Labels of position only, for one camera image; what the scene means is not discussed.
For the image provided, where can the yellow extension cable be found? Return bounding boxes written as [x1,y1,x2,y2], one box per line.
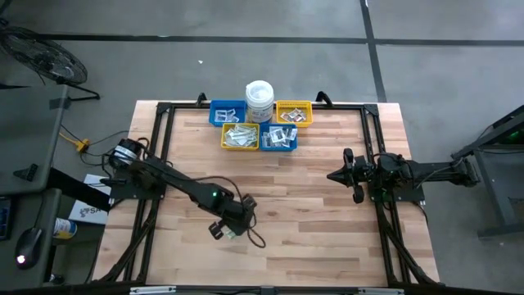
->
[58,129,83,145]

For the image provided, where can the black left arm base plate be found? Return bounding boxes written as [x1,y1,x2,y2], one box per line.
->
[109,166,169,202]

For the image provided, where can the black metal table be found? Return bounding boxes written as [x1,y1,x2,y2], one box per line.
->
[449,103,524,238]

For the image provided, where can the black computer mouse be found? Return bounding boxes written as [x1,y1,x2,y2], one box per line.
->
[15,227,44,270]

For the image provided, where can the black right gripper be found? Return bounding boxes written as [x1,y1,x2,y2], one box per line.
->
[326,147,378,205]

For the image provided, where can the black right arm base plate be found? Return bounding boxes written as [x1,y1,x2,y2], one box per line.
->
[366,169,427,203]

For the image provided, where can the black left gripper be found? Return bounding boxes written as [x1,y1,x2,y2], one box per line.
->
[207,194,259,241]

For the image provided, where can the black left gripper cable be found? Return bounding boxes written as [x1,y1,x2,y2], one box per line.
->
[244,212,267,249]

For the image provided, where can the yellow plastic basket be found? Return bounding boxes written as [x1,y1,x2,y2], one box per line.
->
[276,100,314,129]
[220,122,261,152]

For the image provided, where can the black floor fan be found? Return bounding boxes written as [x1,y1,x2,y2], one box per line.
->
[0,25,102,102]

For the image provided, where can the black slanted bar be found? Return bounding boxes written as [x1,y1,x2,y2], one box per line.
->
[47,166,112,213]

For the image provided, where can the white blue yellow can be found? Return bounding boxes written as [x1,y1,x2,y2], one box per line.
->
[53,217,79,240]

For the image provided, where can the white disinfecting wipes canister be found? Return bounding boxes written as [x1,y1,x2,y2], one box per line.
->
[245,79,275,124]

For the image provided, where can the grey desk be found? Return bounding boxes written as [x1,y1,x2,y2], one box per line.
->
[0,84,70,291]

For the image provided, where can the black aluminium table frame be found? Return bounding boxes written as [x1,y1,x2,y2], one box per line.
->
[92,100,441,288]

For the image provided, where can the black desk bracket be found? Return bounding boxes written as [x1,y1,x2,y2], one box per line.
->
[13,162,40,182]

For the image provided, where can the white cardboard box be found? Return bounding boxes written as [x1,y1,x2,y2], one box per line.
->
[68,174,112,226]

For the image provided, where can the silver metal bracket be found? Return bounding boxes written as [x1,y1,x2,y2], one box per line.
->
[357,286,405,295]
[129,285,178,295]

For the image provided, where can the black keyboard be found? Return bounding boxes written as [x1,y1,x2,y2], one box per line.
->
[0,196,12,243]

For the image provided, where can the blue plastic basket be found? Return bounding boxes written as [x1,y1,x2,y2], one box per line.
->
[260,122,299,152]
[209,100,248,127]

